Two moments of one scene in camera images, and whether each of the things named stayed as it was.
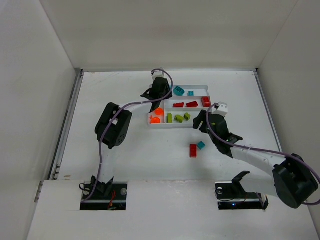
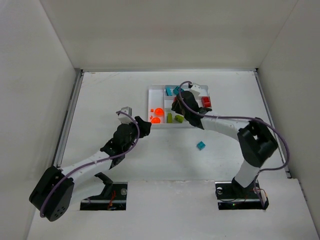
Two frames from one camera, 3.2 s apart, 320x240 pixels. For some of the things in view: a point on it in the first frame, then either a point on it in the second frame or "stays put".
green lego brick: x=169 y=119 stays put
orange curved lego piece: x=159 y=111 stays put
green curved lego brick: x=179 y=118 stays put
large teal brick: x=178 y=91 stays put
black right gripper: x=207 y=122 → x=180 y=104
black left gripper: x=155 y=99 → x=139 y=126
